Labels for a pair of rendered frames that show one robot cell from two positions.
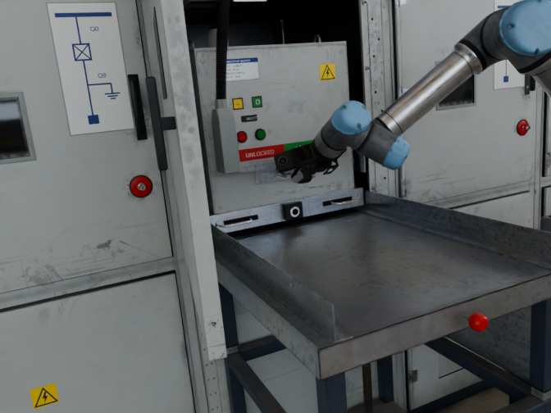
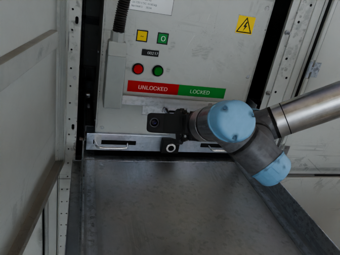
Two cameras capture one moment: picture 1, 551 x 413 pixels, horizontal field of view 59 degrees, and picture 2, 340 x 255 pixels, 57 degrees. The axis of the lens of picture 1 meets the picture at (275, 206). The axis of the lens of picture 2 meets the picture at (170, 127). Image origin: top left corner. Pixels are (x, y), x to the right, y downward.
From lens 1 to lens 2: 0.59 m
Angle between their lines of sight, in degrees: 14
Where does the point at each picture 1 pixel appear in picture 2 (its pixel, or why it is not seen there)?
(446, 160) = (330, 136)
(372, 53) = (298, 18)
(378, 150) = (250, 164)
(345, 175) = not seen: hidden behind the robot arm
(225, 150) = (108, 85)
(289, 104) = (196, 48)
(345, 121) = (220, 127)
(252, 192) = (137, 120)
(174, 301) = not seen: hidden behind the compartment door
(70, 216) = not seen: outside the picture
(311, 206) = (189, 144)
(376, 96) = (286, 62)
